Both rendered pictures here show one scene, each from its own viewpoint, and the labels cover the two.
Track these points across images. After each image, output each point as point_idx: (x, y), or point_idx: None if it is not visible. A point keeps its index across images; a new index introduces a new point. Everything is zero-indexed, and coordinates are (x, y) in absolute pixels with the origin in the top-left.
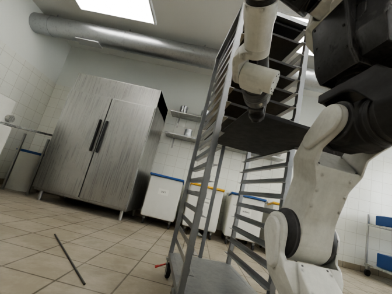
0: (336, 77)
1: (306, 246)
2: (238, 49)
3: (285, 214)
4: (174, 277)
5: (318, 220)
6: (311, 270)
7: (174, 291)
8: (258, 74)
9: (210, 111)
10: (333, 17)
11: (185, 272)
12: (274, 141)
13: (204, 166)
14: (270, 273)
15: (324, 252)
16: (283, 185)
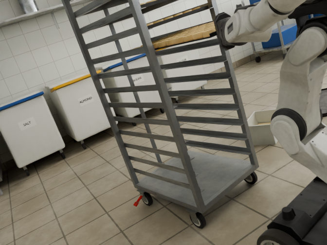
0: None
1: (310, 128)
2: (244, 25)
3: (288, 115)
4: (179, 201)
5: (311, 107)
6: (317, 140)
7: (191, 209)
8: (257, 33)
9: (89, 9)
10: None
11: (197, 192)
12: None
13: (142, 91)
14: (292, 157)
15: (317, 123)
16: (225, 63)
